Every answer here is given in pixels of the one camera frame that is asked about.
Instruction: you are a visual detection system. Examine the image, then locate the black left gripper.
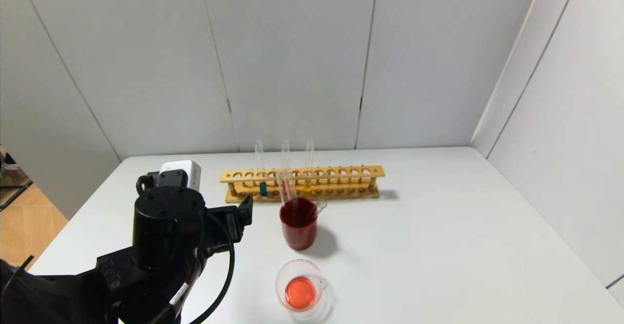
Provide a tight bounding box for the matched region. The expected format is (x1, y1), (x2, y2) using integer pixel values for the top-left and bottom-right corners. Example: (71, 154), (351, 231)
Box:
(204, 194), (254, 253)

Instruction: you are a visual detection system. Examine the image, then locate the test tube with blue pigment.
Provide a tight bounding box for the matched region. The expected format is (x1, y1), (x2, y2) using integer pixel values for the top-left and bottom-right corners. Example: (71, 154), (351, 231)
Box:
(254, 140), (268, 197)

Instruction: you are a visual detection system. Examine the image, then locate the test tube with red pigment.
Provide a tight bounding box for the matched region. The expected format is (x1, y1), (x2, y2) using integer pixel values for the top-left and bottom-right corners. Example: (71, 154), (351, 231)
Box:
(281, 139), (291, 196)
(277, 169), (299, 212)

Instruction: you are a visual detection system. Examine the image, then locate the test tube with yellow pigment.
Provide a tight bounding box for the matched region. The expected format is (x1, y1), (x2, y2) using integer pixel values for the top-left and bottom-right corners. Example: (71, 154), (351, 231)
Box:
(305, 138), (315, 193)

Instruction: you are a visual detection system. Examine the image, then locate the wooden test tube rack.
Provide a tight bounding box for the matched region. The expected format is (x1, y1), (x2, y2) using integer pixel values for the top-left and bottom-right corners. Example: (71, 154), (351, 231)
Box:
(220, 165), (386, 204)

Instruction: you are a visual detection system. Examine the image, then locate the dark red plastic cup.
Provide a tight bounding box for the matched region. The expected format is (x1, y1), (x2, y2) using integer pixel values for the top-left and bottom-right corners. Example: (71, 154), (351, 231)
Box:
(279, 198), (318, 251)

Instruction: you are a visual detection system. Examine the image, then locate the clear glass beaker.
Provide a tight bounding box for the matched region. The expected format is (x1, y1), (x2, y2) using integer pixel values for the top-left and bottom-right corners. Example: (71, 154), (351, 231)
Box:
(276, 259), (328, 313)

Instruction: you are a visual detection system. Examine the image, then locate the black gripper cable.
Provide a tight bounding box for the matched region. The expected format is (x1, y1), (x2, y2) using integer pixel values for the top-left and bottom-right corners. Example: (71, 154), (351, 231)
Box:
(188, 210), (236, 324)

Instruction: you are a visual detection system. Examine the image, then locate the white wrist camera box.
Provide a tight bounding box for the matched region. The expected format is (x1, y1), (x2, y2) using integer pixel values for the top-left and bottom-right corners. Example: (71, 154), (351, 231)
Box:
(158, 160), (202, 191)

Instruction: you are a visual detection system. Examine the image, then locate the thin camera cable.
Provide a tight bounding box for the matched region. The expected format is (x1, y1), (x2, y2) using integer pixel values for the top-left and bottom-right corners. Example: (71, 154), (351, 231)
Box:
(136, 172), (160, 196)

